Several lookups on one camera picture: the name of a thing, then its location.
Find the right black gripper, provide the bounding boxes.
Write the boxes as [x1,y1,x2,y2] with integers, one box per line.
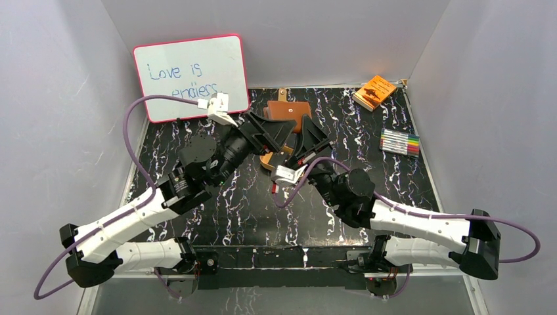
[284,114,342,207]

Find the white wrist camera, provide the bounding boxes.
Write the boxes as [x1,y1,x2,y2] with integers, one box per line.
[270,165,307,194]
[197,93,238,127]

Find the orange oval tray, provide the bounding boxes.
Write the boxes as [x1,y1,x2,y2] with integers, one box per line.
[259,146,293,171]

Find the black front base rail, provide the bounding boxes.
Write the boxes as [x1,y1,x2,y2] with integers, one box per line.
[194,245,387,289]

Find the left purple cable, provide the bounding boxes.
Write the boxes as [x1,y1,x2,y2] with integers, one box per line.
[33,94,201,301]

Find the coloured marker pen set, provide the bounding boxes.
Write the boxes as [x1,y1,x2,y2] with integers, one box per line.
[379,129,420,158]

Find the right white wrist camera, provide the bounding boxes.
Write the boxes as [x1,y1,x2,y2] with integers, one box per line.
[270,165,307,194]

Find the orange book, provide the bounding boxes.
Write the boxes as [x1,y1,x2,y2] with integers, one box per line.
[352,75,397,112]

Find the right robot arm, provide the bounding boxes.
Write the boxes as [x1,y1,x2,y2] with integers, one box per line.
[287,114,501,280]

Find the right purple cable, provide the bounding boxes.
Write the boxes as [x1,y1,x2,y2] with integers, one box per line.
[273,156,542,301]

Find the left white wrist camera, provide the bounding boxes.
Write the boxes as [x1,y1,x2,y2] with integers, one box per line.
[197,93,238,127]

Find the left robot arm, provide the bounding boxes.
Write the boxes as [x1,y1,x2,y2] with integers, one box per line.
[60,112,296,288]

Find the pink framed whiteboard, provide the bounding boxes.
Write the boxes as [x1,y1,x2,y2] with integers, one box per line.
[133,34,250,123]

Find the purple cable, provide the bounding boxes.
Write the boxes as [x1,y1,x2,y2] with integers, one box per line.
[273,156,542,301]
[33,94,201,301]

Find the brown leather card holder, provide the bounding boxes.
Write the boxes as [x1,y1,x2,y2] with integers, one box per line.
[263,88,312,134]

